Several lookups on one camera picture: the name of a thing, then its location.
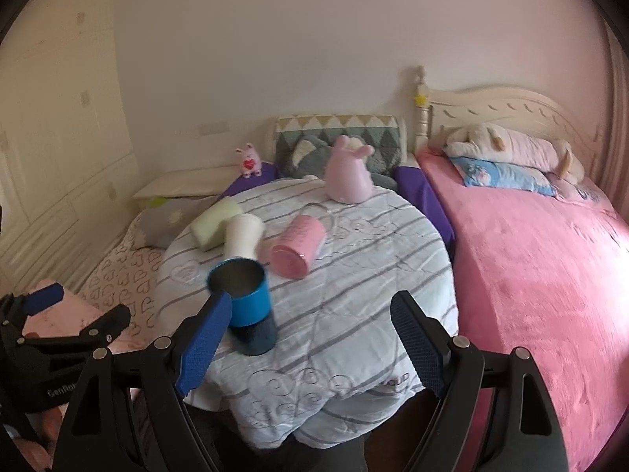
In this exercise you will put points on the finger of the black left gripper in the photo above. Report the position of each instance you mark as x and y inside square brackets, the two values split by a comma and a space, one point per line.
[108, 327]

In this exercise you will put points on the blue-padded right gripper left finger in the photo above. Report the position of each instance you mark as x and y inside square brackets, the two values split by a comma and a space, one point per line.
[98, 431]

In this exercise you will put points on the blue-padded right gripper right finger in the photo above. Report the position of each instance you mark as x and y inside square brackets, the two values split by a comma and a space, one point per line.
[522, 431]

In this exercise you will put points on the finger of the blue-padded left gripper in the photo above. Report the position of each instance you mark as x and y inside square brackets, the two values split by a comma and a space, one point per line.
[43, 299]

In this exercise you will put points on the blue metal cup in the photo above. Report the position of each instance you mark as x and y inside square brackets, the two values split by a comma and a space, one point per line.
[252, 327]

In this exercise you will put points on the white paper cup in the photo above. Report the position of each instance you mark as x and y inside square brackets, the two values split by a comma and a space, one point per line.
[243, 234]

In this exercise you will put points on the heart pattern sheet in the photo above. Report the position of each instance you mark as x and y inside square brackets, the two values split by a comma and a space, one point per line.
[127, 276]

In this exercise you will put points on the grey star pillow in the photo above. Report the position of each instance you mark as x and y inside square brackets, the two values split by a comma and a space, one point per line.
[158, 227]

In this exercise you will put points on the cream wardrobe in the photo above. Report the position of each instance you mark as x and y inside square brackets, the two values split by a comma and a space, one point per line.
[68, 170]

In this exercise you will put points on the pink fleece blanket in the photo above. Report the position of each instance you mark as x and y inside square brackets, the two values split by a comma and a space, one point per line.
[534, 271]

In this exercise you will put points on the striped light blue quilt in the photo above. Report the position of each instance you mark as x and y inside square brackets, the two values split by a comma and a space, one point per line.
[338, 368]

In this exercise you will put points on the small pink plush toy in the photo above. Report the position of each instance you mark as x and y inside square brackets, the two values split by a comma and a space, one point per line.
[250, 162]

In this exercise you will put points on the light blue cartoon pillow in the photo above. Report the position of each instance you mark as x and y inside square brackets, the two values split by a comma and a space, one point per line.
[486, 174]

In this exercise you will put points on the purple bed sheet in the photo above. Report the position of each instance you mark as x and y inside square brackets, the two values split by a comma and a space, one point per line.
[412, 186]

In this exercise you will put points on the grey plush cushion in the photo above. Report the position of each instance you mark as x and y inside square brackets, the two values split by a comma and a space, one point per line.
[310, 156]

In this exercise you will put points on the long white plush dog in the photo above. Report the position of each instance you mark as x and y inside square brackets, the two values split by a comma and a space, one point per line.
[491, 142]

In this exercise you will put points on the pink rabbit toy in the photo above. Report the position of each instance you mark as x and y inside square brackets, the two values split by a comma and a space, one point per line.
[347, 179]

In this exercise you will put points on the patchwork triangle pillow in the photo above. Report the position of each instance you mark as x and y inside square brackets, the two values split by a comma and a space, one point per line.
[384, 132]

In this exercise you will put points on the cream wooden headboard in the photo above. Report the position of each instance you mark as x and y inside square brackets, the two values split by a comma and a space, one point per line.
[511, 107]

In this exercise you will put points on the yellow star ornament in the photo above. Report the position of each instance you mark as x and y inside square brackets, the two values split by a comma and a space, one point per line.
[422, 100]

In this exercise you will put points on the pink cup with handle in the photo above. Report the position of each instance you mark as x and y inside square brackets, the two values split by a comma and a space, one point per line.
[296, 248]

